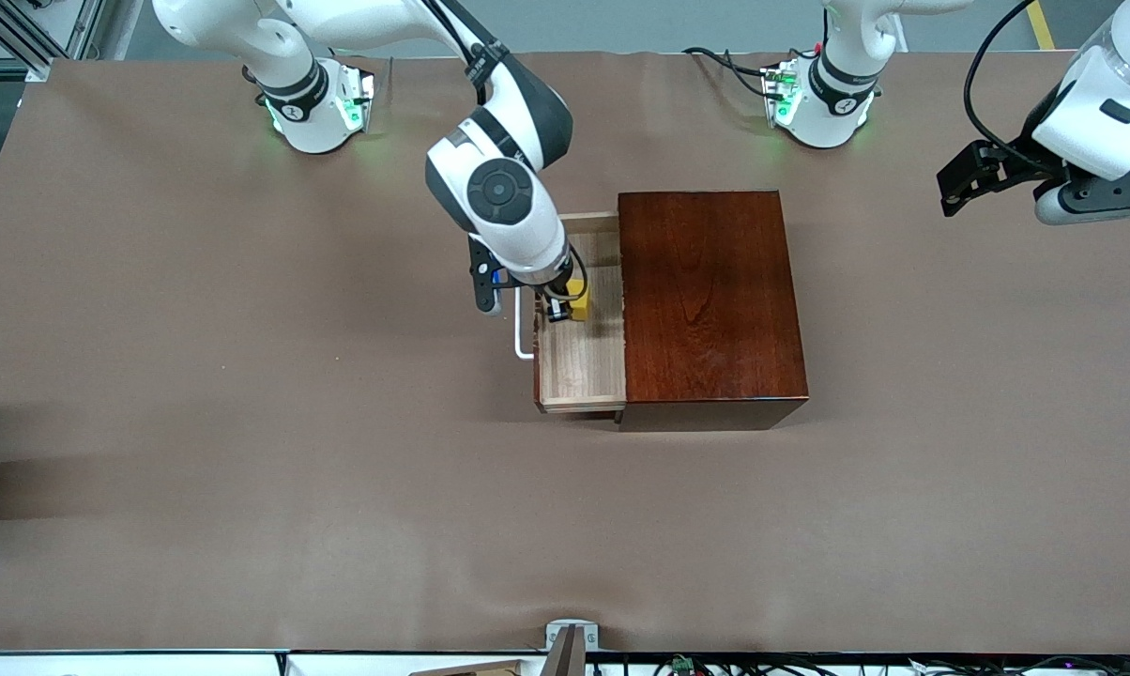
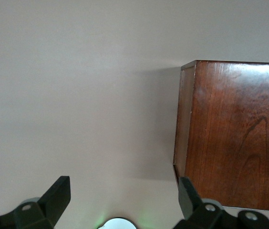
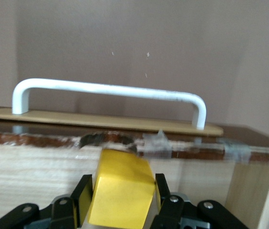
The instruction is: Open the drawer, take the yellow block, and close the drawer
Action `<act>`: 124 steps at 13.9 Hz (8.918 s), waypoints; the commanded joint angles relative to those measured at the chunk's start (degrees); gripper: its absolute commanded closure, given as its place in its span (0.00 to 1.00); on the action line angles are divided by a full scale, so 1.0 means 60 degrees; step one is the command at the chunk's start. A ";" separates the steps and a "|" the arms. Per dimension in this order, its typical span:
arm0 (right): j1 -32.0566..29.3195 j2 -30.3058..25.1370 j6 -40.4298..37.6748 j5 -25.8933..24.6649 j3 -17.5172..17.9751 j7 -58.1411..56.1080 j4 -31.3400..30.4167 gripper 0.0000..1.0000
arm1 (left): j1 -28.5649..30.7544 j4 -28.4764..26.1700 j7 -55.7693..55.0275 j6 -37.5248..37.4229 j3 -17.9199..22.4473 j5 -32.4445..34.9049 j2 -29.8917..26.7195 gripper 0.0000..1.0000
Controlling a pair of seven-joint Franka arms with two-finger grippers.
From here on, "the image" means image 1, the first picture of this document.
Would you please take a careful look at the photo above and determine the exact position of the white metal drawer handle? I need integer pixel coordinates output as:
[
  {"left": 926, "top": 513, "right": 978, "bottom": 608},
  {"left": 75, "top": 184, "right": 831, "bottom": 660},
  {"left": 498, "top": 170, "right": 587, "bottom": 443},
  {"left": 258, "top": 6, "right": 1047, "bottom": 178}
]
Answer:
[{"left": 513, "top": 286, "right": 536, "bottom": 361}]

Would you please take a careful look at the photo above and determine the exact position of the light wood drawer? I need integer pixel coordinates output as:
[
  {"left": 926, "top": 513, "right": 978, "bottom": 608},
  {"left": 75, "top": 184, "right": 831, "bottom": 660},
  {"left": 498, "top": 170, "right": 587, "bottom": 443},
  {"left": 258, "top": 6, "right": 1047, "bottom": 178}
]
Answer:
[{"left": 534, "top": 211, "right": 630, "bottom": 416}]

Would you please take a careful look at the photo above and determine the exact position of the dark brown wooden cabinet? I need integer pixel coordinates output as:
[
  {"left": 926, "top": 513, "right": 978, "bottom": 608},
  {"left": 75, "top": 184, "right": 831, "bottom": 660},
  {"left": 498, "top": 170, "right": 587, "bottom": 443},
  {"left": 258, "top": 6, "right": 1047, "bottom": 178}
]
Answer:
[{"left": 618, "top": 190, "right": 809, "bottom": 433}]

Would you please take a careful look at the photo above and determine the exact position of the brown table cover sheet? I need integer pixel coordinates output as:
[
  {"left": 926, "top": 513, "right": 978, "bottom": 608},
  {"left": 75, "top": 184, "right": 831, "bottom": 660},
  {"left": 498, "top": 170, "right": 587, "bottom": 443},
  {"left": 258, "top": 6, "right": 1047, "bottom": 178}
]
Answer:
[{"left": 0, "top": 49, "right": 1130, "bottom": 655}]

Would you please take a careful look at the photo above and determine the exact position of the light wooden board piece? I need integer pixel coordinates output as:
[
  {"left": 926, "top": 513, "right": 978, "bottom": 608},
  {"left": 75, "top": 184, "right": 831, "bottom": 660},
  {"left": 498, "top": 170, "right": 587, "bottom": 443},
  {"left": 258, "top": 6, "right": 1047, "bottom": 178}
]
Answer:
[{"left": 413, "top": 659, "right": 528, "bottom": 676}]

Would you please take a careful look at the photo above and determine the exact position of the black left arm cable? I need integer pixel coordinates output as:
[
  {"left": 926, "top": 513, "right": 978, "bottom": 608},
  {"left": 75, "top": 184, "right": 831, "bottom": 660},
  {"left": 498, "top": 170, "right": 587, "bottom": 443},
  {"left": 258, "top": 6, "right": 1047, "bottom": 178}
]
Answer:
[{"left": 963, "top": 0, "right": 1068, "bottom": 175}]

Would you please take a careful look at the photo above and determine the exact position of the black left base cable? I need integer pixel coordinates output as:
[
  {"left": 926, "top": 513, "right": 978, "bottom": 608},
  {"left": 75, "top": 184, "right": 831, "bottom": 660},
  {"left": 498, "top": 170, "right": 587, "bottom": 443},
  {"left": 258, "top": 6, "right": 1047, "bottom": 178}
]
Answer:
[{"left": 682, "top": 47, "right": 782, "bottom": 100}]

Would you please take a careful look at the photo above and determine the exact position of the grey metal table bracket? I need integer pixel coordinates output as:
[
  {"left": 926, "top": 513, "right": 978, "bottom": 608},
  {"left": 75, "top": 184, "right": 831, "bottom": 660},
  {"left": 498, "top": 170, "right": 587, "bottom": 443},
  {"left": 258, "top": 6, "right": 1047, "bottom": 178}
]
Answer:
[{"left": 542, "top": 620, "right": 602, "bottom": 676}]

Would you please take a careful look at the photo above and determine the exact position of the aluminium frame profile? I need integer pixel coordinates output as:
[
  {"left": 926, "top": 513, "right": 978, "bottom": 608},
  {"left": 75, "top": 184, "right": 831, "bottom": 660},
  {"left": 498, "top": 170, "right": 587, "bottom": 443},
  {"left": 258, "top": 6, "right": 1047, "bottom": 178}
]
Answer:
[{"left": 0, "top": 0, "right": 106, "bottom": 84}]

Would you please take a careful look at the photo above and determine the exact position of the white table edge rail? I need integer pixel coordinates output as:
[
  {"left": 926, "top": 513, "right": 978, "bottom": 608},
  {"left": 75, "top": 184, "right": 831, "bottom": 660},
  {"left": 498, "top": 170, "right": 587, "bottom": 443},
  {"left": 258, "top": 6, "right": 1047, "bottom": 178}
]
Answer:
[{"left": 0, "top": 648, "right": 1130, "bottom": 676}]

